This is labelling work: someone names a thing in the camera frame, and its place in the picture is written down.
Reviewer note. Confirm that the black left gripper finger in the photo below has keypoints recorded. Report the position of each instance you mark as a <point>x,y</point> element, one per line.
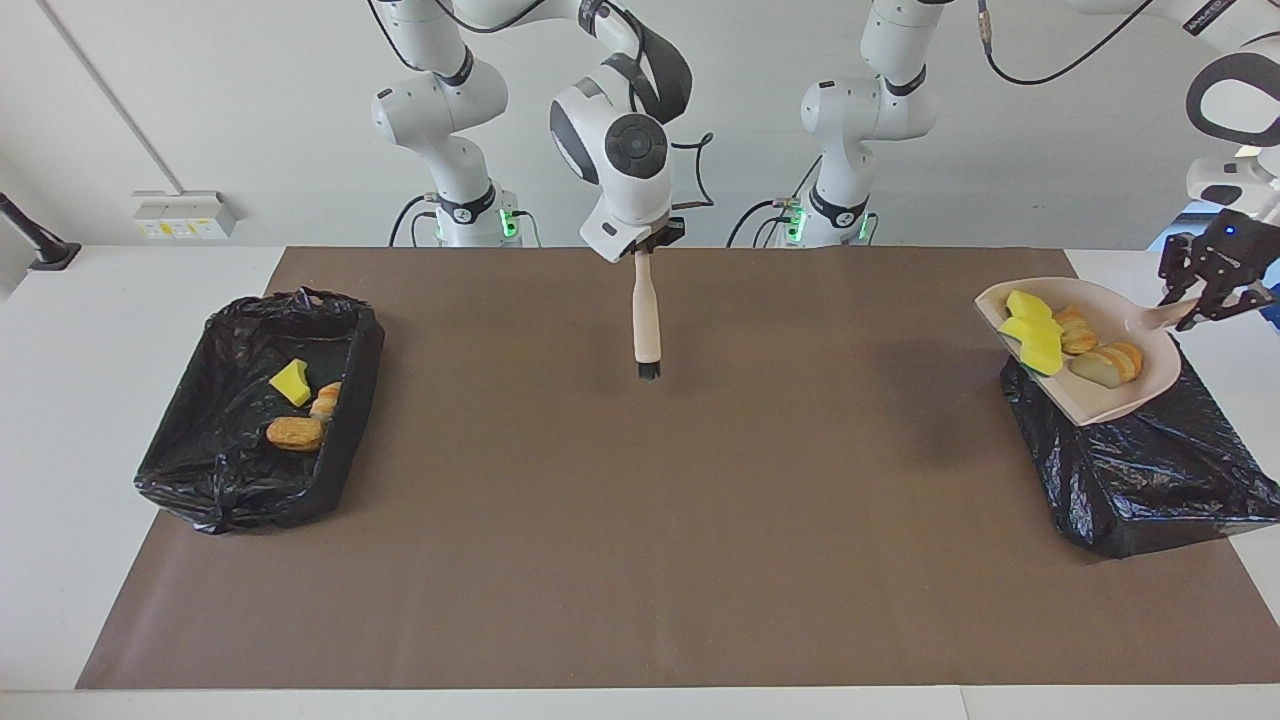
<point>1240,302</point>
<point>1180,270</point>

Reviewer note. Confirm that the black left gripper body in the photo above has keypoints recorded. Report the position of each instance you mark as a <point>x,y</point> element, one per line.
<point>1240,255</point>

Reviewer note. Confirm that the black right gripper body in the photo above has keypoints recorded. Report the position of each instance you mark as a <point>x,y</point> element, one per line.
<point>666,236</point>

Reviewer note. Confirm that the beige plastic dustpan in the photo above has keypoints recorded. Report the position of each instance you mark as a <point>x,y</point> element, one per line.
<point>1130,320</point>

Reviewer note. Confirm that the beige hand brush black bristles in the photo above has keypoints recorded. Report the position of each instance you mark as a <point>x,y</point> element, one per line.
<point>647,320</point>

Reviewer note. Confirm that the orange striped sponge piece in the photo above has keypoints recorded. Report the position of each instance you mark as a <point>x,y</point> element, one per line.
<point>1077,332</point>

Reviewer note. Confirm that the pale green sponge chunk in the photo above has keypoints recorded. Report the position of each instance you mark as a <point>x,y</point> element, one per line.
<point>1105,368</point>

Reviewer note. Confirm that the notched yellow sponge piece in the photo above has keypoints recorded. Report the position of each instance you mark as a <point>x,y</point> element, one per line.
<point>1028,305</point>

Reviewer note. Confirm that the yellow sponge block piece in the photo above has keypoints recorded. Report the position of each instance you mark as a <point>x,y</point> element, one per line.
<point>1035,345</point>

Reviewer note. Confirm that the pale beige sponge piece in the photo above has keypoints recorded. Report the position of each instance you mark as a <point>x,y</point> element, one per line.
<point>326,402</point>

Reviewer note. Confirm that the yellow sponge wedge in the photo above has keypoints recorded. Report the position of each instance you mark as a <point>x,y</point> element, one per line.
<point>290,382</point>

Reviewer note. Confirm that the brown oval sponge piece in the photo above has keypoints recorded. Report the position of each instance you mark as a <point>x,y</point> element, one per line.
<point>295,433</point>

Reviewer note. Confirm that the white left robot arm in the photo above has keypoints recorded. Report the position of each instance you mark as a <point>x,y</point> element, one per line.
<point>860,110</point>

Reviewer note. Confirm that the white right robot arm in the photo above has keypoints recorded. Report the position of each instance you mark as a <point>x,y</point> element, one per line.
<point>440,110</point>

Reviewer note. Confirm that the black bag-lined bin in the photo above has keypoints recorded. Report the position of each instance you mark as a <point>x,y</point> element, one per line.
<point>200,470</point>
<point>1150,470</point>

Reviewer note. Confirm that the brown table mat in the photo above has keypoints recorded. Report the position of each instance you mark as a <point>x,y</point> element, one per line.
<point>700,550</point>

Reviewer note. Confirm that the black stand foot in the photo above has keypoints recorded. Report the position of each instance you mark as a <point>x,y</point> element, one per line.
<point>50,255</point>

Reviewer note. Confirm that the white wall socket box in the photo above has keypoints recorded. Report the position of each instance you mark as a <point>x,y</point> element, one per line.
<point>180,215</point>

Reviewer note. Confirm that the white wall conduit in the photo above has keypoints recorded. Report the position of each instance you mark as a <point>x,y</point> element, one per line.
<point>110,95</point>

